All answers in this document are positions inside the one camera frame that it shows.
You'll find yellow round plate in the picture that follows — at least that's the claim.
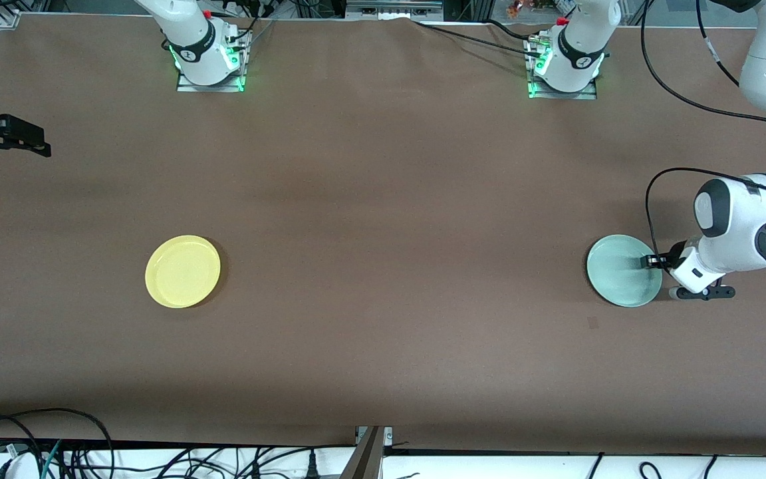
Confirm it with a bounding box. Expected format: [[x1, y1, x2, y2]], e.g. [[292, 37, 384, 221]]
[[145, 234, 221, 309]]

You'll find black looping floor cable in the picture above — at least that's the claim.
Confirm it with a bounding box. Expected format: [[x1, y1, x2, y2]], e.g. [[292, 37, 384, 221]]
[[0, 407, 115, 479]]

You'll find pale green round plate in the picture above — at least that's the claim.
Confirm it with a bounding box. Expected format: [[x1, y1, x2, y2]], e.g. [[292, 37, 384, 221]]
[[586, 234, 663, 308]]

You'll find green cable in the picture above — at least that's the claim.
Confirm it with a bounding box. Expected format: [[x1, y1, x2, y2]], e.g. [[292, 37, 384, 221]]
[[41, 439, 63, 479]]

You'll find grey metal box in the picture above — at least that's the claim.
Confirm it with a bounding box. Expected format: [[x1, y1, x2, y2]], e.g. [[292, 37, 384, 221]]
[[345, 0, 445, 21]]

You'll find brown table cover mat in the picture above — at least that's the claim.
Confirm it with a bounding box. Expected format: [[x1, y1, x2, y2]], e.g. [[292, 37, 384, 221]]
[[0, 13, 766, 448]]

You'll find aluminium profile post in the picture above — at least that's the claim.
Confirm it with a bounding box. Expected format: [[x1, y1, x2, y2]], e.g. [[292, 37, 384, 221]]
[[340, 426, 387, 479]]

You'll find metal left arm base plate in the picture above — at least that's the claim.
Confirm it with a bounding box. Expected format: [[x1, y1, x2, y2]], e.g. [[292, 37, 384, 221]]
[[524, 37, 600, 100]]

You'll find white lower shelf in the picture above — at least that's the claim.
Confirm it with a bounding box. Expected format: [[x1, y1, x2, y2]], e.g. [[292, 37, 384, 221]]
[[0, 444, 766, 479]]

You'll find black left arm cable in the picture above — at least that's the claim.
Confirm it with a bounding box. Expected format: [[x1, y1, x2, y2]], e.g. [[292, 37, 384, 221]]
[[640, 0, 766, 263]]

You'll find long black table cable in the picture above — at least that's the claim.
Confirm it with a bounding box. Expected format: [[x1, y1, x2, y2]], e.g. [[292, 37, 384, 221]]
[[413, 20, 543, 58]]

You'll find short black table cable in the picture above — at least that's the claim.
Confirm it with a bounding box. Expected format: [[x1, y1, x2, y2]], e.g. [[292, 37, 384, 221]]
[[488, 19, 538, 42]]

